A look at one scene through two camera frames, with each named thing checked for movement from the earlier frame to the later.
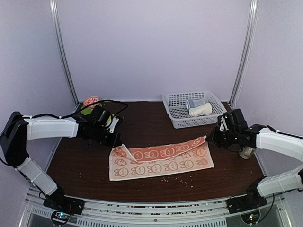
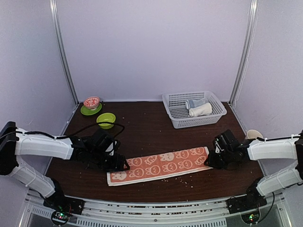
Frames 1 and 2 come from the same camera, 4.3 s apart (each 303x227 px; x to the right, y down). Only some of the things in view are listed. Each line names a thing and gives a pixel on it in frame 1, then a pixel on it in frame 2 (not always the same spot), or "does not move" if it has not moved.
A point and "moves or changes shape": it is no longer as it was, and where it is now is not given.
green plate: (86, 110) does not move
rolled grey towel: (191, 103) does not move
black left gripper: (112, 143) → (117, 165)
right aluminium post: (253, 20) does not move
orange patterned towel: (187, 155) moves or changes shape
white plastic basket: (174, 103) does not move
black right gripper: (213, 137) → (211, 161)
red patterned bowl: (91, 100) does not move
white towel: (204, 109) does not move
